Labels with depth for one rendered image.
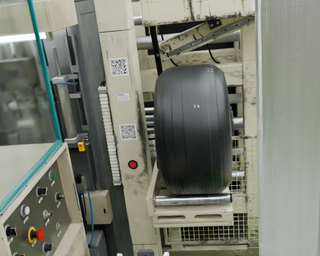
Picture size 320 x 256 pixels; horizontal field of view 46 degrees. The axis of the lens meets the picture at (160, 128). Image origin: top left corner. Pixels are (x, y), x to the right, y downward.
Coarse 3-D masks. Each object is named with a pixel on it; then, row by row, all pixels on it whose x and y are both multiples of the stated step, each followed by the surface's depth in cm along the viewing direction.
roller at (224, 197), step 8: (160, 200) 169; (168, 200) 169; (176, 200) 168; (184, 200) 168; (192, 200) 168; (200, 200) 167; (208, 200) 167; (216, 200) 166; (224, 200) 166; (232, 200) 166
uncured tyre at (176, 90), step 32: (160, 96) 151; (192, 96) 147; (224, 96) 149; (160, 128) 147; (192, 128) 144; (224, 128) 145; (160, 160) 151; (192, 160) 146; (224, 160) 147; (192, 192) 161
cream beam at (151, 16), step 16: (144, 0) 172; (160, 0) 171; (176, 0) 170; (192, 0) 170; (208, 0) 169; (224, 0) 168; (240, 0) 168; (144, 16) 174; (160, 16) 174; (176, 16) 173; (192, 16) 172; (208, 16) 171; (224, 16) 171; (240, 16) 170
